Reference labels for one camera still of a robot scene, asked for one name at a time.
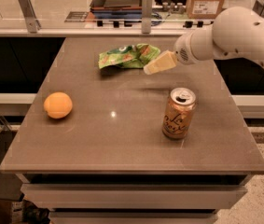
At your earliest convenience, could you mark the orange fruit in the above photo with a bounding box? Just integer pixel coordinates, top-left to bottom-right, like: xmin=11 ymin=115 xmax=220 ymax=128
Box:
xmin=44 ymin=92 xmax=73 ymax=119

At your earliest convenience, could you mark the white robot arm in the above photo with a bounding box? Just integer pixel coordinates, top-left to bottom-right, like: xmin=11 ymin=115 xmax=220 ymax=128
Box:
xmin=144 ymin=7 xmax=264 ymax=75

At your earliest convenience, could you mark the middle metal glass bracket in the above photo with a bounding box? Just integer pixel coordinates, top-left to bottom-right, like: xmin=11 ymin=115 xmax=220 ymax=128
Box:
xmin=141 ymin=0 xmax=152 ymax=34

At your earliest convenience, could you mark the green rice chip bag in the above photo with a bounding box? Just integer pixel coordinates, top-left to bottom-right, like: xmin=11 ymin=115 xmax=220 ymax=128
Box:
xmin=98 ymin=43 xmax=160 ymax=69

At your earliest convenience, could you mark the cardboard box with label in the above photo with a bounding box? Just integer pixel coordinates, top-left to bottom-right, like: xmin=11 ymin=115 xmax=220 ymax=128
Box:
xmin=186 ymin=0 xmax=225 ymax=19

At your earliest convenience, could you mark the white table drawer front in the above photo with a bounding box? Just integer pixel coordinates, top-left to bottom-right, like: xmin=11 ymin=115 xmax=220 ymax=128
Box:
xmin=21 ymin=184 xmax=247 ymax=209

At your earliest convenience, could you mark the orange LaCroix soda can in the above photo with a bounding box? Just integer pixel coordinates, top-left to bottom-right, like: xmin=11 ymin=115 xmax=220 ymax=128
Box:
xmin=162 ymin=88 xmax=196 ymax=139

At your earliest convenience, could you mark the left metal glass bracket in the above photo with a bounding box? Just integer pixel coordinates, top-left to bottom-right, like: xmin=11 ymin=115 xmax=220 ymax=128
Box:
xmin=18 ymin=0 xmax=41 ymax=34

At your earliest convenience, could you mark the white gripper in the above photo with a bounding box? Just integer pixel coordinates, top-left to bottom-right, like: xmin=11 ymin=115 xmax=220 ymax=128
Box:
xmin=144 ymin=28 xmax=214 ymax=75

